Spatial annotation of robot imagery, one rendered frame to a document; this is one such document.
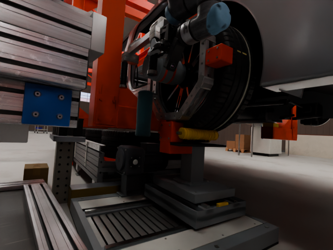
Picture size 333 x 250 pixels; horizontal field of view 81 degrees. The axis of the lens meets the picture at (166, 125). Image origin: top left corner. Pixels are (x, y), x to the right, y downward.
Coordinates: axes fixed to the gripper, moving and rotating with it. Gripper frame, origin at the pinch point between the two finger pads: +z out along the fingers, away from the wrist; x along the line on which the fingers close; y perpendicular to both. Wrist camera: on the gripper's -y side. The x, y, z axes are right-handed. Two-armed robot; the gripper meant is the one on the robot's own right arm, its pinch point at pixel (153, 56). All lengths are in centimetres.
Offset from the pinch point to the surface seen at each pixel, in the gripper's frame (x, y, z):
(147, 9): -170, 240, 294
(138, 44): -3.3, 12.5, 19.7
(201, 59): -19.7, 1.9, -9.8
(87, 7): -37, 164, 258
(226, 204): -41, -66, -12
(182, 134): -21.6, -32.5, 1.7
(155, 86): -28.4, -1.5, 38.0
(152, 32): 1.5, 9.4, -0.3
